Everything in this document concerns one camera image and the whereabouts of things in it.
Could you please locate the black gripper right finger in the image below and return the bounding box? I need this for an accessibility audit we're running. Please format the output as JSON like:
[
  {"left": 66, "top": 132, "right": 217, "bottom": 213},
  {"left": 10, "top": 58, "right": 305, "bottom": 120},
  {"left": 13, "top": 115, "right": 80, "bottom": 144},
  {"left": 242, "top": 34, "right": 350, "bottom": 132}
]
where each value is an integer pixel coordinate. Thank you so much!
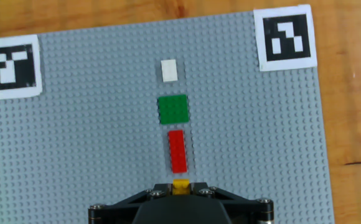
[{"left": 189, "top": 182, "right": 275, "bottom": 224}]

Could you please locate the black white marker tag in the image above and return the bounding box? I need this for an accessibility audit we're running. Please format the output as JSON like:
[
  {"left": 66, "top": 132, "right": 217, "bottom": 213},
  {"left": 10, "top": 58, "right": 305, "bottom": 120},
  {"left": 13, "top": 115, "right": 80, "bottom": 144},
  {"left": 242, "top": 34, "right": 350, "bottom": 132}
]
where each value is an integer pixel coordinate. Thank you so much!
[
  {"left": 253, "top": 4, "right": 318, "bottom": 72},
  {"left": 0, "top": 34, "right": 44, "bottom": 101}
]

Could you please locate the green lego plate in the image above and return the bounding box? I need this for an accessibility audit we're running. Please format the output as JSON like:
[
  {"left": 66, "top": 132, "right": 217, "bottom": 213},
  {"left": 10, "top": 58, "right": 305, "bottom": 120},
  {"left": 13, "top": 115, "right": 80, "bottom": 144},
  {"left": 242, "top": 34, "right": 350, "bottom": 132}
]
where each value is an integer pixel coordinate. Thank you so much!
[{"left": 157, "top": 94, "right": 190, "bottom": 126}]

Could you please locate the red lego brick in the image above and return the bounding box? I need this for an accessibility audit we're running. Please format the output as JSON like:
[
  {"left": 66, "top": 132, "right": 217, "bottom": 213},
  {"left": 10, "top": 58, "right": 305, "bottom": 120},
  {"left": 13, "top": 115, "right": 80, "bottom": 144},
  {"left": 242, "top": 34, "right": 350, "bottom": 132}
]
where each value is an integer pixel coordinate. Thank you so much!
[{"left": 167, "top": 129, "right": 189, "bottom": 174}]

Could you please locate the white lego brick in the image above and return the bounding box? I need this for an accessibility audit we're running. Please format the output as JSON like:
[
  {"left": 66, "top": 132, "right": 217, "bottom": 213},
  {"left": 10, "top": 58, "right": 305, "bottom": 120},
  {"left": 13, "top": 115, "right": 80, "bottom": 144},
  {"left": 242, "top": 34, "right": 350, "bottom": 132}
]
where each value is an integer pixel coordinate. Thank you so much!
[{"left": 161, "top": 58, "right": 179, "bottom": 83}]

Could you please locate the grey lego baseplate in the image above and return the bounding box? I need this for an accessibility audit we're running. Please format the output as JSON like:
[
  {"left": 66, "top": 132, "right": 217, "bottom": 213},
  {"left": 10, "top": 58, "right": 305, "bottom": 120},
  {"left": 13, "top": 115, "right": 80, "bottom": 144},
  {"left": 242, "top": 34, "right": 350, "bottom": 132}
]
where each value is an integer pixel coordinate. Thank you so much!
[{"left": 0, "top": 11, "right": 337, "bottom": 224}]

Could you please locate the yellow lego brick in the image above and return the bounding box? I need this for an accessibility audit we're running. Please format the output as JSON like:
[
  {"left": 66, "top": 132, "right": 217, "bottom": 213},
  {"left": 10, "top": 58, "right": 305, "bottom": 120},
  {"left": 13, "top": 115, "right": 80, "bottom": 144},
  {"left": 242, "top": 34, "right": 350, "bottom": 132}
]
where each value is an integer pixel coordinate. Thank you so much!
[{"left": 172, "top": 178, "right": 190, "bottom": 196}]

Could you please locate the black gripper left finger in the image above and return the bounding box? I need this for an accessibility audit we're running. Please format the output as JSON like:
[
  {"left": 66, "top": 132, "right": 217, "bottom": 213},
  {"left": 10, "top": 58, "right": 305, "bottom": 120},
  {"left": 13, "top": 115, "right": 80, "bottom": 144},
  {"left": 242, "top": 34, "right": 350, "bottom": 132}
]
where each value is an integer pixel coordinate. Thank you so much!
[{"left": 88, "top": 183, "right": 174, "bottom": 224}]

